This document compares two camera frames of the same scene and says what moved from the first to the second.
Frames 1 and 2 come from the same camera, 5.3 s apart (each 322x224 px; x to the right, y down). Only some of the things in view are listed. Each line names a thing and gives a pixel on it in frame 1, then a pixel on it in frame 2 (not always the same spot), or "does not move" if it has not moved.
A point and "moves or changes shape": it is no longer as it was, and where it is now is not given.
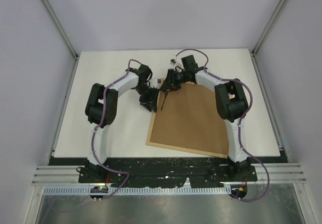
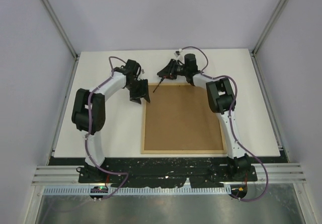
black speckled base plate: x=150 y=172 does not move
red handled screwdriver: x=167 y=90 moves or changes shape
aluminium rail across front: x=47 y=174 does not move
